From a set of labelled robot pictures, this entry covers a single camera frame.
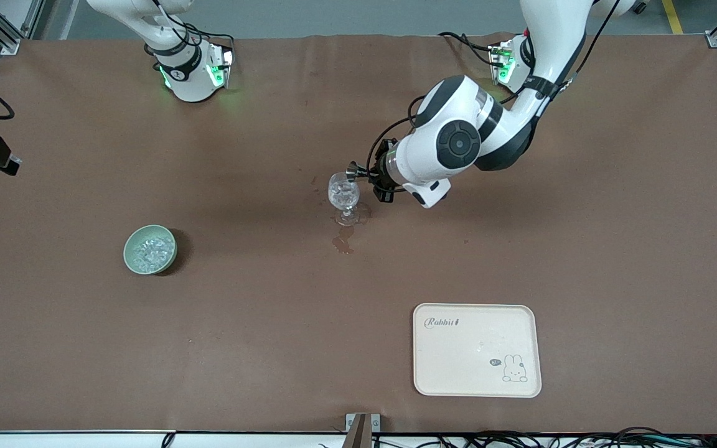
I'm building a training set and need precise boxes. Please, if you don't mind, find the silver metal jigger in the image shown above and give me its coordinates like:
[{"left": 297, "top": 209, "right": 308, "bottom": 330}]
[{"left": 345, "top": 160, "right": 373, "bottom": 183}]

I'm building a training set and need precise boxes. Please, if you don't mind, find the clear stemmed wine glass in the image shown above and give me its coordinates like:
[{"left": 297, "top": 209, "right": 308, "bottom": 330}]
[{"left": 327, "top": 172, "right": 361, "bottom": 226}]

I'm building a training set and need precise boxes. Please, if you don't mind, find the clear ice cubes pile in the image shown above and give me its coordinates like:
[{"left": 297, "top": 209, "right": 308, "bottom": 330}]
[{"left": 133, "top": 235, "right": 171, "bottom": 269}]

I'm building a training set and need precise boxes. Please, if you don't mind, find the brown liquid spill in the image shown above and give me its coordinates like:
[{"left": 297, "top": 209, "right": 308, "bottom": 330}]
[{"left": 332, "top": 226, "right": 355, "bottom": 255}]

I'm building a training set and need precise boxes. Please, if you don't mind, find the pale green ceramic bowl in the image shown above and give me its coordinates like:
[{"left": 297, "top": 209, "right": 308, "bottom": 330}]
[{"left": 123, "top": 225, "right": 178, "bottom": 276}]

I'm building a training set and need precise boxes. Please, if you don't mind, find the brown table mat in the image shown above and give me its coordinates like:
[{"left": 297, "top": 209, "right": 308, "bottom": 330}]
[{"left": 0, "top": 34, "right": 717, "bottom": 435}]

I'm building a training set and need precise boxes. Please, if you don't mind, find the cream rabbit print tray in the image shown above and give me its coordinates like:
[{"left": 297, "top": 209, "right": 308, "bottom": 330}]
[{"left": 413, "top": 303, "right": 543, "bottom": 398}]

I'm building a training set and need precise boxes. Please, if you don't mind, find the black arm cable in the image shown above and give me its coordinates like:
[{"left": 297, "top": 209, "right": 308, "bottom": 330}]
[{"left": 366, "top": 0, "right": 606, "bottom": 179}]

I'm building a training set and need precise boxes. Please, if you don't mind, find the black base cable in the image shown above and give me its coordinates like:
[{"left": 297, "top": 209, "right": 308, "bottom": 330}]
[{"left": 438, "top": 31, "right": 498, "bottom": 68}]

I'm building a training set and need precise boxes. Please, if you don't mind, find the grey metal bracket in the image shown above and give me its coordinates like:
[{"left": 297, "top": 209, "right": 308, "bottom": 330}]
[{"left": 345, "top": 413, "right": 382, "bottom": 448}]

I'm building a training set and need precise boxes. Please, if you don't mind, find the black cable bundle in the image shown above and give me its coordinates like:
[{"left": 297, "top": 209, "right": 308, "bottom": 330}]
[{"left": 371, "top": 427, "right": 717, "bottom": 448}]

